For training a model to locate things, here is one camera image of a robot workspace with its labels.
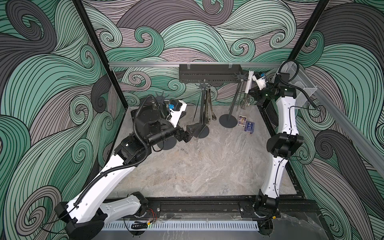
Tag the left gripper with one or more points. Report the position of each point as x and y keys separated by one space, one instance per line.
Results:
x=184 y=135

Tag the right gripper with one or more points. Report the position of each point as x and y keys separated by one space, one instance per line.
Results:
x=255 y=94

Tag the black locking tongs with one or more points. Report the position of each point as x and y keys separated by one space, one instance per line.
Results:
x=207 y=98

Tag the slim silver tweezer tongs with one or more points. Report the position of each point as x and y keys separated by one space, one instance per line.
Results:
x=246 y=99

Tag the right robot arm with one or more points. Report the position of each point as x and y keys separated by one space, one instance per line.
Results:
x=281 y=147

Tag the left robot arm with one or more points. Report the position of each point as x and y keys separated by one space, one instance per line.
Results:
x=87 y=214

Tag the left grey utensil stand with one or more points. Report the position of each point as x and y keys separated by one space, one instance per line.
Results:
x=160 y=105

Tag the grey utensil stand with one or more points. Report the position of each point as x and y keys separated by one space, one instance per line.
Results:
x=160 y=105
x=202 y=86
x=226 y=120

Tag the middle grey utensil stand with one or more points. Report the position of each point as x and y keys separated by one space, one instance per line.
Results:
x=202 y=86

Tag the right grey utensil stand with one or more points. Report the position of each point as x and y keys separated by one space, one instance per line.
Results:
x=226 y=120

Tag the blue playing card box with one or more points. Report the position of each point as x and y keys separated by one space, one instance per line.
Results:
x=249 y=127

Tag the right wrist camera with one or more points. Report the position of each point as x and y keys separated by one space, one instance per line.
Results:
x=261 y=81

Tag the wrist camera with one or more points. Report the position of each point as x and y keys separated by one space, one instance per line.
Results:
x=261 y=81
x=175 y=108

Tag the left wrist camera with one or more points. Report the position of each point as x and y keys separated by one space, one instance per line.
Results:
x=175 y=108

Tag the clear acrylic wall box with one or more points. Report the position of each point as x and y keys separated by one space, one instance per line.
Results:
x=298 y=77

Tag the aluminium wall rail back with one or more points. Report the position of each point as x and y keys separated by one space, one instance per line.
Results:
x=166 y=64

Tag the aluminium wall rail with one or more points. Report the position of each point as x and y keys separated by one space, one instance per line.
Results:
x=333 y=99
x=166 y=64

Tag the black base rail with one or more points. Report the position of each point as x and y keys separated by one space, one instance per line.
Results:
x=248 y=206

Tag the white slotted cable duct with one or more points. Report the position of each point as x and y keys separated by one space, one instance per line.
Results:
x=179 y=225

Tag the aluminium wall rail right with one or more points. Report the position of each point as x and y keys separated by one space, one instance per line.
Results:
x=333 y=99

